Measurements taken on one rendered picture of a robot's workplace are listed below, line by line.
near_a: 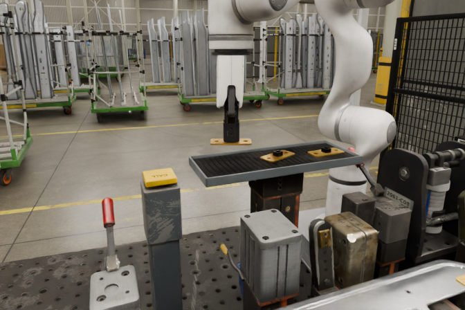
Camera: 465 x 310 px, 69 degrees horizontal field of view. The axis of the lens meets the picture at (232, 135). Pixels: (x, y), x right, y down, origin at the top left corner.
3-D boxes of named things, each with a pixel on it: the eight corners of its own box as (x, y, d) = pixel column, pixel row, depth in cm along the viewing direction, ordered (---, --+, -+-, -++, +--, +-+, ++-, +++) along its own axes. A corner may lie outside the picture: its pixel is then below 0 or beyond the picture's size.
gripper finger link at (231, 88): (228, 72, 63) (228, 91, 68) (228, 104, 59) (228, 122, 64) (234, 72, 63) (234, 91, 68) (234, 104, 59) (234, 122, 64)
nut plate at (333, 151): (316, 157, 76) (316, 152, 76) (306, 152, 80) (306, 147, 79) (345, 153, 79) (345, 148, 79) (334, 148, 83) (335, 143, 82)
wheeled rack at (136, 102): (149, 120, 633) (142, 22, 586) (92, 124, 604) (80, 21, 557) (143, 104, 809) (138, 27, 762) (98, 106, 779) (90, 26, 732)
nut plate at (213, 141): (210, 144, 67) (210, 139, 67) (210, 140, 71) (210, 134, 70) (252, 144, 67) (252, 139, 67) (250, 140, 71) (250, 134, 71)
